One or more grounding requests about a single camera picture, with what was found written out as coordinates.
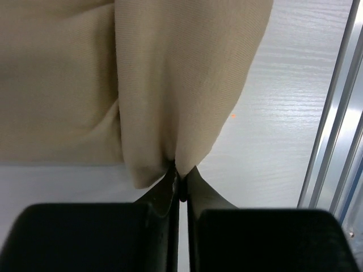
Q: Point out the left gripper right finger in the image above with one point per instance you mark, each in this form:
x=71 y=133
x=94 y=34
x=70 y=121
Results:
x=223 y=237

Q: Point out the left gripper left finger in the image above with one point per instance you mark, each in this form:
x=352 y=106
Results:
x=138 y=236

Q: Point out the aluminium front rail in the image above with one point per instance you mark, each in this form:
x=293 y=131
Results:
x=333 y=180

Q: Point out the beige t shirt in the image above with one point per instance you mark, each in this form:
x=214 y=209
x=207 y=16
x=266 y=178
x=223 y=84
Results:
x=144 y=83

